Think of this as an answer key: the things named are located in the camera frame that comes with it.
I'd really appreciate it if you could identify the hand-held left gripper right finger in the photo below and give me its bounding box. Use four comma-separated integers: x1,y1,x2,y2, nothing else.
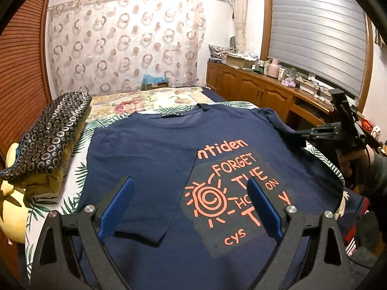
246,177,356,290

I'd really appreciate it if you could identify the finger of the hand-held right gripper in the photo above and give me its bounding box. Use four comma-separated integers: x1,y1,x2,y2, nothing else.
294,124,336,141
313,137,339,152

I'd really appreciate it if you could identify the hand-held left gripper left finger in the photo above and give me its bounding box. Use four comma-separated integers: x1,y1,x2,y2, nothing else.
30,176,135,290

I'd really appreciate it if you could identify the navy printed t-shirt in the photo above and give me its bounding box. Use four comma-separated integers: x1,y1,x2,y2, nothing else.
74,103,368,290

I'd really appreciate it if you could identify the person's right forearm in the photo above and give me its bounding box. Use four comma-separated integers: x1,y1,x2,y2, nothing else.
370,149,387,194

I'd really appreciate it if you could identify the person's right hand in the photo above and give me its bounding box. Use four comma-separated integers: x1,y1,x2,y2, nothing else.
338,148,374,189

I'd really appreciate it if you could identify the black desk gadget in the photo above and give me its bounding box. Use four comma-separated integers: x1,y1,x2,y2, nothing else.
329,88,346,105

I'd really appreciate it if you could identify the palm leaf printed blanket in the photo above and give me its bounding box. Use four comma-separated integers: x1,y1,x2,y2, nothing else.
26,103,347,290

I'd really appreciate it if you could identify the pink thermos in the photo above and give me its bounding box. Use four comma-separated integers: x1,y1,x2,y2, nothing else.
268,59,280,79

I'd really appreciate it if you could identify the wooden cabinet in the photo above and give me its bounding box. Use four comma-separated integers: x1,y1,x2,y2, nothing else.
206,60,387,158

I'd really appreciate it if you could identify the red cloth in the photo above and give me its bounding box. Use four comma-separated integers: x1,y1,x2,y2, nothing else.
343,198,374,257

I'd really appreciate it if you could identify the navy bed sheet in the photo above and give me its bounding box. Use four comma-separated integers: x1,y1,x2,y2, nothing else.
204,86,260,109

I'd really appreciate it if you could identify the beige side curtain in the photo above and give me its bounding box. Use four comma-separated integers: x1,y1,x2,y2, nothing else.
373,29,387,49

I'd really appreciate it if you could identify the grey window blind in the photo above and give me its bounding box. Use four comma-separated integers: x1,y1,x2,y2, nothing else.
268,0,368,100

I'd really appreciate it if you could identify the yellow plush toy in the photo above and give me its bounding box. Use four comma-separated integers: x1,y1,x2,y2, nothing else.
0,142,29,245

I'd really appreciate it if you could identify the floral bed sheet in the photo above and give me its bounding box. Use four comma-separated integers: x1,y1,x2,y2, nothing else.
88,86,218,121

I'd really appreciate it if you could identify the open cardboard box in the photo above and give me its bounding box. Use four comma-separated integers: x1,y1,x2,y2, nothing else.
225,53,257,68

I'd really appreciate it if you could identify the patterned bag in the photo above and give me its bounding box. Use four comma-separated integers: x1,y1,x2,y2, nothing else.
208,45,235,61

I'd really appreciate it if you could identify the cream tied curtain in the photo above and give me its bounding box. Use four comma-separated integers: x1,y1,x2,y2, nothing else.
231,0,257,55

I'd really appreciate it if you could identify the box with blue cloth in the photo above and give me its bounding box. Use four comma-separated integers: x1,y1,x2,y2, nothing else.
142,74,169,90

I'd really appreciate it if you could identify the circle-patterned sheer curtain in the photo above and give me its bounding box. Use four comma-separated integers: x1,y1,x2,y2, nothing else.
48,0,208,97

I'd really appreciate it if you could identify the wooden slatted wardrobe door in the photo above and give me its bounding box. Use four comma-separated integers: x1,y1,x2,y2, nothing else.
0,0,56,170

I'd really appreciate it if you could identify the dark ring-patterned folded quilt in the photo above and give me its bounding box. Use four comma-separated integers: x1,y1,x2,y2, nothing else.
0,91,93,200

